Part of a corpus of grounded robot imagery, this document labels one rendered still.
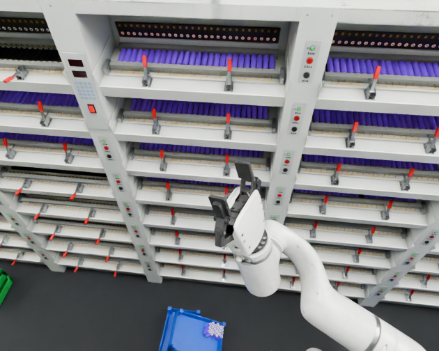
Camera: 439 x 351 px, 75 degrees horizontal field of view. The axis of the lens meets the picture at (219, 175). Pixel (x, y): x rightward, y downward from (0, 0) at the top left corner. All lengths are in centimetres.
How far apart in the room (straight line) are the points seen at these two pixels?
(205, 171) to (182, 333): 103
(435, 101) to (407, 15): 30
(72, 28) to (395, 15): 86
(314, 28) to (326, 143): 41
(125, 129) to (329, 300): 87
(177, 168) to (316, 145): 56
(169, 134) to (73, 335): 148
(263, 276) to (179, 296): 148
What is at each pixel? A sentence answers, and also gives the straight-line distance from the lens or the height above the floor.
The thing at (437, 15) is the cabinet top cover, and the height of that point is 169.
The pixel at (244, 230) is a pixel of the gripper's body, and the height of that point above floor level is 148.
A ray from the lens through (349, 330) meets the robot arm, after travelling 70.
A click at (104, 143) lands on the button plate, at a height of 121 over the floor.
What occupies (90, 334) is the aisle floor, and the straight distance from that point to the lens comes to 214.
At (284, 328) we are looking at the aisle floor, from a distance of 204.
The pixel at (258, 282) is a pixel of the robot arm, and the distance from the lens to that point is 66.
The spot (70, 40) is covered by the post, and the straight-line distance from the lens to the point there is 103.
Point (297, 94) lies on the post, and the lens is 95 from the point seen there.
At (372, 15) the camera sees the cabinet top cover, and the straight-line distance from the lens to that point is 90.
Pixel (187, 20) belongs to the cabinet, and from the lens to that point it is 109.
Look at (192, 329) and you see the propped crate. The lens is 191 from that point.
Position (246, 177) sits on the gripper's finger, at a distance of 53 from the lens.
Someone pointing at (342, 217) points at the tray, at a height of 88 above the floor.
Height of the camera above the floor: 191
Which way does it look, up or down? 45 degrees down
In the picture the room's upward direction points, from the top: straight up
